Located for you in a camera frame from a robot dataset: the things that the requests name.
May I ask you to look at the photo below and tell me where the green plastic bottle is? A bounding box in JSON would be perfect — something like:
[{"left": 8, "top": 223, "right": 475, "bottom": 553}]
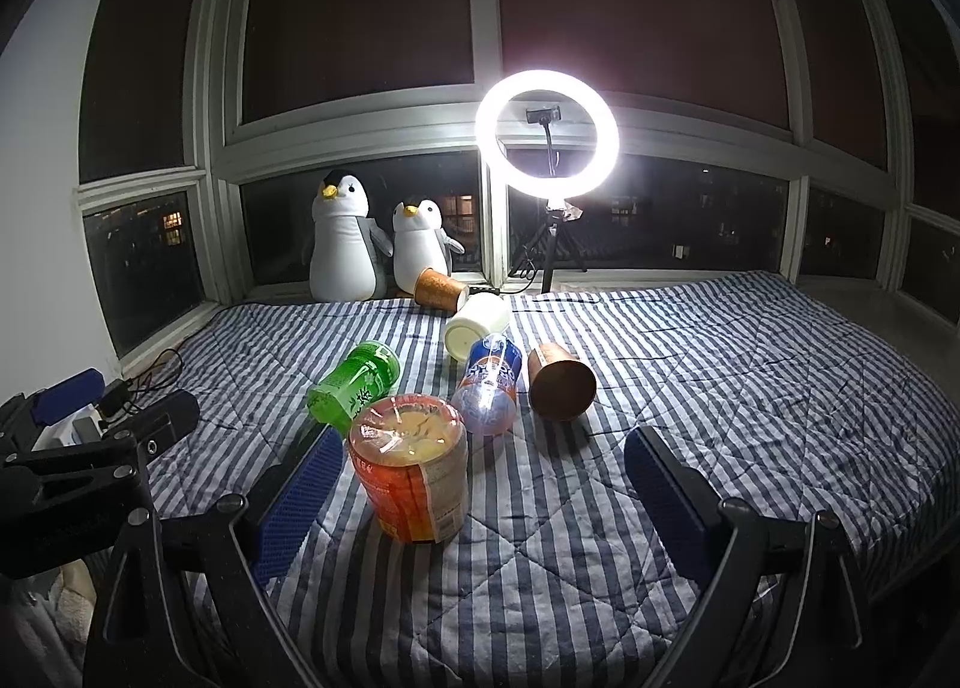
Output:
[{"left": 306, "top": 340, "right": 402, "bottom": 436}]

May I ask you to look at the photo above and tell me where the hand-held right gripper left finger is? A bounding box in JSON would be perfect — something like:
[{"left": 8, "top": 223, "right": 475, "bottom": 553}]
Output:
[{"left": 82, "top": 424, "right": 346, "bottom": 688}]

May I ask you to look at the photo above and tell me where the brown paper cup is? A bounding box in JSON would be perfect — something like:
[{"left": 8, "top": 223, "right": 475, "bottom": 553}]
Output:
[{"left": 527, "top": 342, "right": 598, "bottom": 423}]

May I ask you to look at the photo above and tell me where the white window frame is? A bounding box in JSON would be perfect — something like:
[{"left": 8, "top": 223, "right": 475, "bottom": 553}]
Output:
[{"left": 73, "top": 0, "right": 960, "bottom": 368}]

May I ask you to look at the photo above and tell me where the white fluffy cloth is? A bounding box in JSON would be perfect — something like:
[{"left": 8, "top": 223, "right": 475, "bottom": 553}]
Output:
[{"left": 0, "top": 557, "right": 98, "bottom": 688}]

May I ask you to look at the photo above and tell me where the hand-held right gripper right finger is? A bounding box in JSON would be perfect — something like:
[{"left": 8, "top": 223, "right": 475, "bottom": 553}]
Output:
[{"left": 623, "top": 424, "right": 883, "bottom": 688}]

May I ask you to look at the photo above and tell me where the orange patterned paper cup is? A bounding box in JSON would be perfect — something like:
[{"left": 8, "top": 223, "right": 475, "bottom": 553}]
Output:
[{"left": 413, "top": 268, "right": 470, "bottom": 315}]

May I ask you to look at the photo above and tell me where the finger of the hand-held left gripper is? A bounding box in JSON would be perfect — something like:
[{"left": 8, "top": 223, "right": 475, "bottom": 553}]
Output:
[
  {"left": 101, "top": 390, "right": 201, "bottom": 464},
  {"left": 0, "top": 367, "right": 105, "bottom": 445}
]

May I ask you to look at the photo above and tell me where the large penguin plush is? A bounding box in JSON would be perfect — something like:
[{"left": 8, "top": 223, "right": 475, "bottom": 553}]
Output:
[{"left": 309, "top": 167, "right": 394, "bottom": 302}]

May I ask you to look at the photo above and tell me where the orange instant noodle cup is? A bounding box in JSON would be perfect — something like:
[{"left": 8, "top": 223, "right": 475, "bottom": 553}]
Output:
[{"left": 346, "top": 394, "right": 470, "bottom": 545}]

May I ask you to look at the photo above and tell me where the blue orange soda bottle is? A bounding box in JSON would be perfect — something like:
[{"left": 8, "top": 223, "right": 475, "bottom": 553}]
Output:
[{"left": 450, "top": 332, "right": 524, "bottom": 437}]

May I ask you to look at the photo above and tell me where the white cup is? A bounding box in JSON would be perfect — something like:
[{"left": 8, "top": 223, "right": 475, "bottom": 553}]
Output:
[{"left": 445, "top": 293, "right": 512, "bottom": 363}]

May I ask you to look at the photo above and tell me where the black power adapter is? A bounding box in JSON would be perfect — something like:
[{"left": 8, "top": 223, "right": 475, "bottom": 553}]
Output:
[{"left": 100, "top": 379, "right": 136, "bottom": 419}]

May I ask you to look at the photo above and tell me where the ring light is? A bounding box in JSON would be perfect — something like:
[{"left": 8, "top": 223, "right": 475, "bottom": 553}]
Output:
[{"left": 475, "top": 68, "right": 621, "bottom": 201}]

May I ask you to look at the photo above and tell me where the small penguin plush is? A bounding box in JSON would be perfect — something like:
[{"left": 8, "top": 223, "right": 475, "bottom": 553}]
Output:
[{"left": 386, "top": 199, "right": 466, "bottom": 296}]

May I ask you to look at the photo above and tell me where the white power strip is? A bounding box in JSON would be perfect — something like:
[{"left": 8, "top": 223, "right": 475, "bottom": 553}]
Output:
[{"left": 30, "top": 410, "right": 110, "bottom": 453}]

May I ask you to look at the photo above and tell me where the black tripod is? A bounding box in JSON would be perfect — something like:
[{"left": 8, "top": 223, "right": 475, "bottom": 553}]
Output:
[{"left": 508, "top": 199, "right": 590, "bottom": 296}]

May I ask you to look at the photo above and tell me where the black cable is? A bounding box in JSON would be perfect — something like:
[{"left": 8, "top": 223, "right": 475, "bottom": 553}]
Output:
[{"left": 124, "top": 349, "right": 185, "bottom": 408}]

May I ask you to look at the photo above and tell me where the blue striped blanket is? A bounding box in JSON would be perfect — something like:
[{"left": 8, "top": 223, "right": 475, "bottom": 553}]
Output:
[{"left": 82, "top": 271, "right": 960, "bottom": 688}]

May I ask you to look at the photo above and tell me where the black phone holder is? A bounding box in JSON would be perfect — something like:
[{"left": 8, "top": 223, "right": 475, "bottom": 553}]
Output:
[{"left": 526, "top": 104, "right": 566, "bottom": 177}]

